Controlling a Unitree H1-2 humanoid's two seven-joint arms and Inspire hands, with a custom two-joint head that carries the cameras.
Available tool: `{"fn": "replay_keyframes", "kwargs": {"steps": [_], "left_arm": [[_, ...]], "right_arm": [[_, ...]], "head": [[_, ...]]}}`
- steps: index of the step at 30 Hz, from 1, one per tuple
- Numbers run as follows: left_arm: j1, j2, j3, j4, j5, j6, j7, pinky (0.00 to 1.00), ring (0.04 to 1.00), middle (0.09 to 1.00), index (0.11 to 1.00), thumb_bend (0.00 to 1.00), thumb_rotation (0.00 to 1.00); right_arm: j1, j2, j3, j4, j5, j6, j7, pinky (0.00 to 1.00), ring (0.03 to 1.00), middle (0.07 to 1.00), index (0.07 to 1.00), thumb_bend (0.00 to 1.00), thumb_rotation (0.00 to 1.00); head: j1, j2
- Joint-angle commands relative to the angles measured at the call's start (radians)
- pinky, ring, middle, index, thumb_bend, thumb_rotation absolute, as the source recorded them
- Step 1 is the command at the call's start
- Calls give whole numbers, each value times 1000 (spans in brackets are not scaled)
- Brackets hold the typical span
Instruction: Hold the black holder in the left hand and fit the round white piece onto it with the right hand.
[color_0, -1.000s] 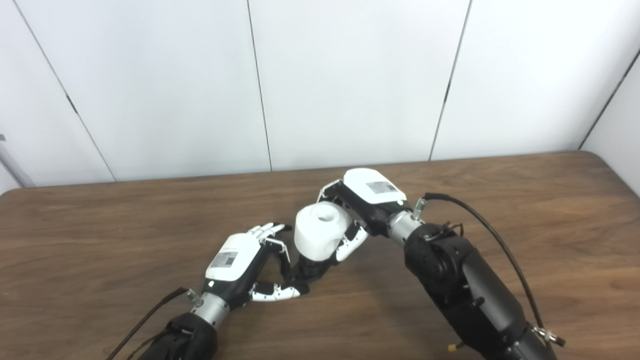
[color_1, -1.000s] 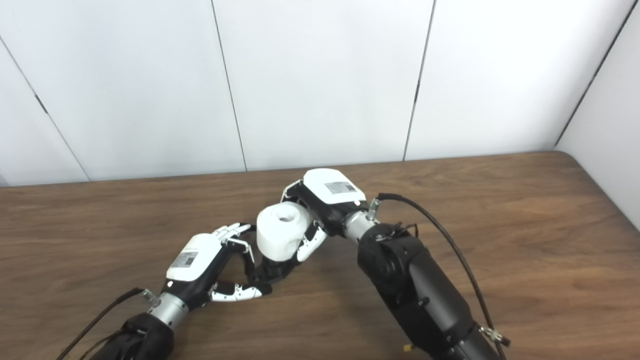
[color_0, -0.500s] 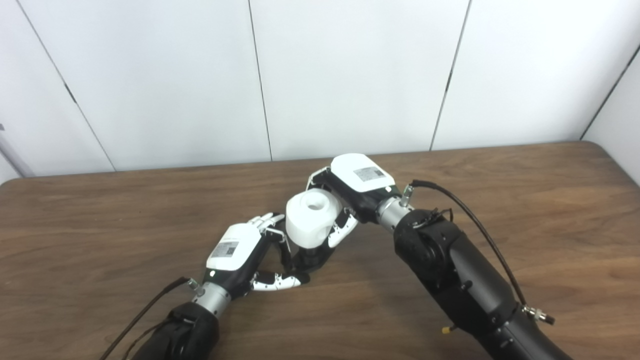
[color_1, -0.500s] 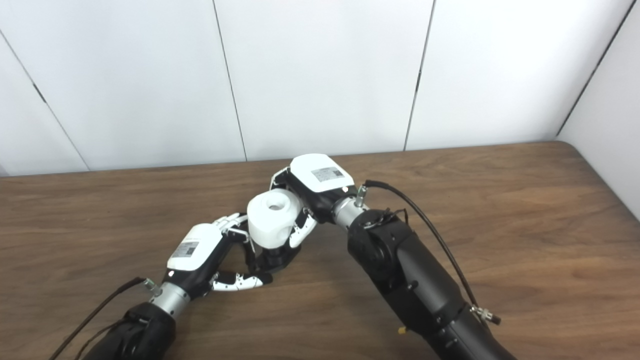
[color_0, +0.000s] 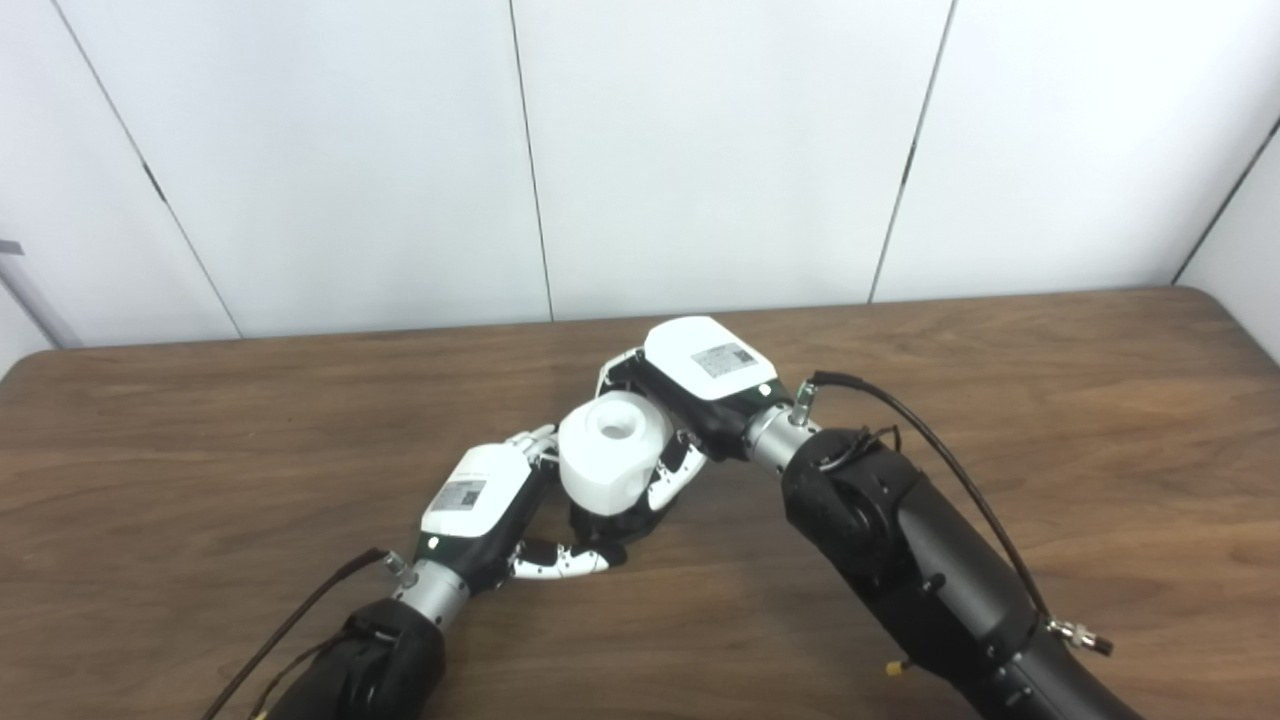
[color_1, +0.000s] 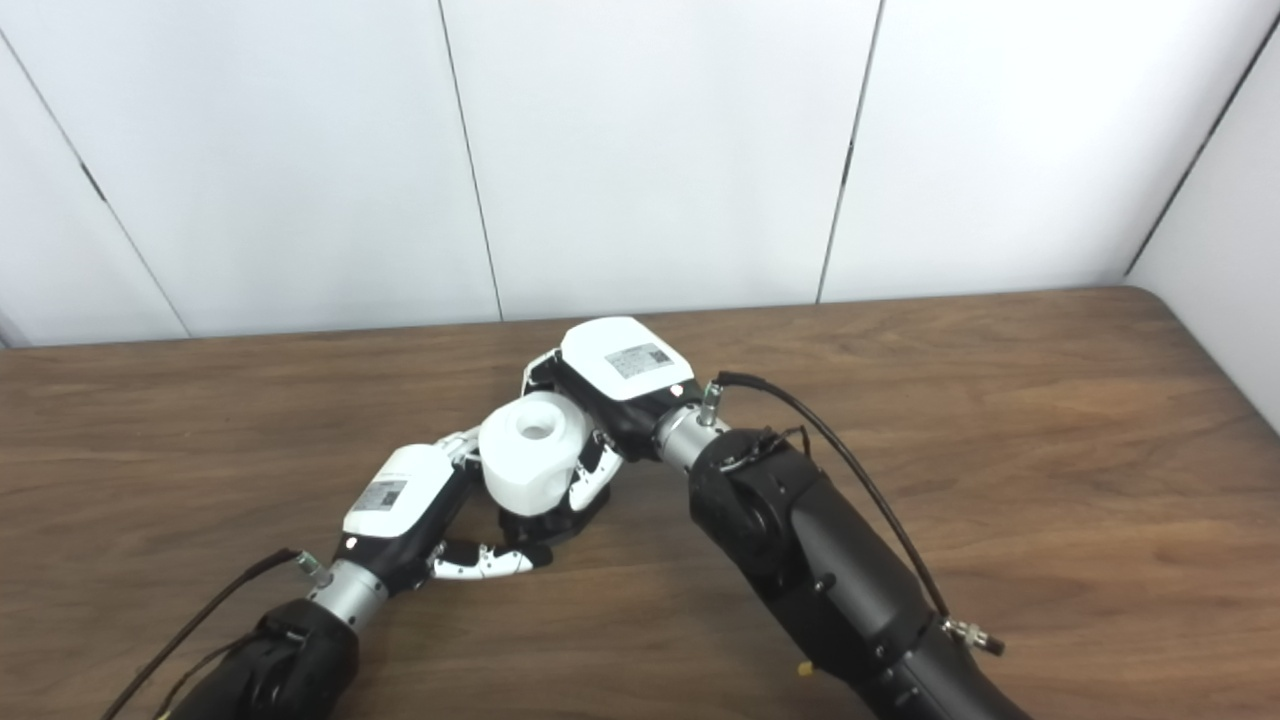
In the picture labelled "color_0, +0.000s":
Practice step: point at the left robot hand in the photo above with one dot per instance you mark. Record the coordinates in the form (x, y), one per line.
(475, 500)

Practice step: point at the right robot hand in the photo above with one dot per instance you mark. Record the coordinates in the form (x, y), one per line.
(710, 375)

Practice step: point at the round white piece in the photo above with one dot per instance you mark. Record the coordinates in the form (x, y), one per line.
(610, 460)

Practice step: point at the black holder part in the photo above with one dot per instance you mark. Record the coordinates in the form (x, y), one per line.
(610, 525)

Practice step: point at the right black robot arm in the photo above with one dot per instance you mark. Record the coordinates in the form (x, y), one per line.
(920, 560)

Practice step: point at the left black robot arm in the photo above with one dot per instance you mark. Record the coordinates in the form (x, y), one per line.
(370, 660)

